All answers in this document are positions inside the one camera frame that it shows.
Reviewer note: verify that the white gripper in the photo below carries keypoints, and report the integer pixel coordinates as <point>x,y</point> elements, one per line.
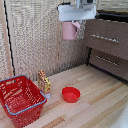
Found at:
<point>77,12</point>

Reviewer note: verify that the pink plastic cup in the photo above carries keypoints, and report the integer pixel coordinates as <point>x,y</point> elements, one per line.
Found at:
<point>70,30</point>

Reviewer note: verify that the brown drawer cabinet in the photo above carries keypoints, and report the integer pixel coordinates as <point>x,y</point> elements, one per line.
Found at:
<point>108,46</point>

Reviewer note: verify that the woven bamboo screen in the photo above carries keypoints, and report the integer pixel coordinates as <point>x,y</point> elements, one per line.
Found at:
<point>31,36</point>

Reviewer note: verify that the yellow snack carton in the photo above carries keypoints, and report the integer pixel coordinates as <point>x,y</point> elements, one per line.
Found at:
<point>44,84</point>

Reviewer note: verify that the red plastic bowl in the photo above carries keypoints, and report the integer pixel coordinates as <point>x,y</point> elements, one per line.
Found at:
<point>70,94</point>

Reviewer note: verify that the red shopping basket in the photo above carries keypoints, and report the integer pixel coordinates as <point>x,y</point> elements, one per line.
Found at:
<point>20,100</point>

